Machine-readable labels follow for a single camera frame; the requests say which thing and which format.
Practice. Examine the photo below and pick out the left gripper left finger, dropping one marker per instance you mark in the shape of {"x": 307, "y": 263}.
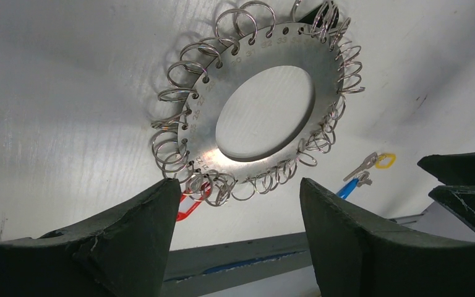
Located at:
{"x": 122, "y": 251}

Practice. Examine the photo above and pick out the yellow key tag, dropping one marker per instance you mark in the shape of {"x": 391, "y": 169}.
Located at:
{"x": 385, "y": 161}

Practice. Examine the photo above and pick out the silver key on yellow tag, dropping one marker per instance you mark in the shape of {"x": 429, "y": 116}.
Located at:
{"x": 367, "y": 163}

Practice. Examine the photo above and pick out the red key tag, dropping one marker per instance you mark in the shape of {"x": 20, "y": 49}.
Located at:
{"x": 190, "y": 200}

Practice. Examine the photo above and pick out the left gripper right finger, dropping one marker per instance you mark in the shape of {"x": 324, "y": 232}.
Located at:
{"x": 355, "y": 252}

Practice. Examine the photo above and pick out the blue key tag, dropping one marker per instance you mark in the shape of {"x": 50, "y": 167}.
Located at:
{"x": 348, "y": 188}

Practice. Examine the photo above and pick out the silver key on blue tag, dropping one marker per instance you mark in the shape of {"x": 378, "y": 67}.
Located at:
{"x": 364, "y": 179}

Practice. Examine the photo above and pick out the metal disc with key rings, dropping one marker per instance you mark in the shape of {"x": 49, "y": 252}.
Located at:
{"x": 255, "y": 101}

